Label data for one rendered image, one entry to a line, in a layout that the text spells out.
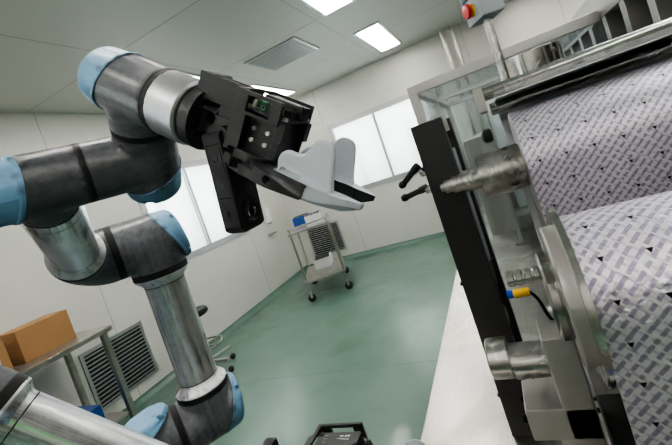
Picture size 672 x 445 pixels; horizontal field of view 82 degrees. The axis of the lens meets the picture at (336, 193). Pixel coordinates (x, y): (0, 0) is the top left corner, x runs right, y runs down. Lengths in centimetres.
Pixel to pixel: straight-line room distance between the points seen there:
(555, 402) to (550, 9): 575
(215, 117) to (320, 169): 14
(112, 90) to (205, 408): 72
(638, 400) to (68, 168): 57
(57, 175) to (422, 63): 566
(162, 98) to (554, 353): 45
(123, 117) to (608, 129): 56
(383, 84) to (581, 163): 559
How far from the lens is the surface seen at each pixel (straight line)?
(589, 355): 36
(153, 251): 89
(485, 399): 90
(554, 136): 55
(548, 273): 36
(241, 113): 39
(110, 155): 54
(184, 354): 97
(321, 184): 36
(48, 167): 54
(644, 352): 35
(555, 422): 47
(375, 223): 628
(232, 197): 43
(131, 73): 49
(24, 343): 340
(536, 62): 102
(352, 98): 620
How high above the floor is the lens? 141
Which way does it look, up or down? 3 degrees down
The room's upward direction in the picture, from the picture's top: 19 degrees counter-clockwise
